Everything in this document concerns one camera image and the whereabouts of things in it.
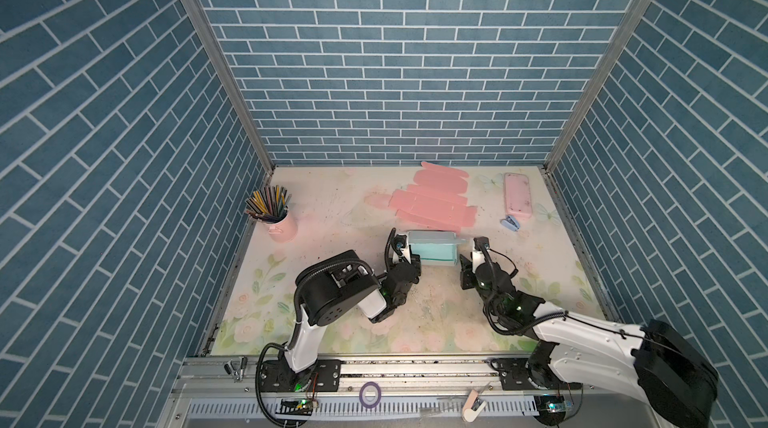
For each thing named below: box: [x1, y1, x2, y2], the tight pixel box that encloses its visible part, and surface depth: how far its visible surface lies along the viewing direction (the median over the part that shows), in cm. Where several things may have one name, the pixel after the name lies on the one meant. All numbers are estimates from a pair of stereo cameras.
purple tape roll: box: [359, 381, 382, 409], surface depth 72 cm
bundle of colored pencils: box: [244, 184, 292, 223], surface depth 95 cm
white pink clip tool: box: [462, 389, 487, 423], surface depth 69 cm
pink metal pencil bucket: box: [263, 206, 298, 244], surface depth 96 cm
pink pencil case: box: [503, 172, 533, 219], surface depth 114 cm
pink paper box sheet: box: [388, 161, 478, 234], surface depth 114 cm
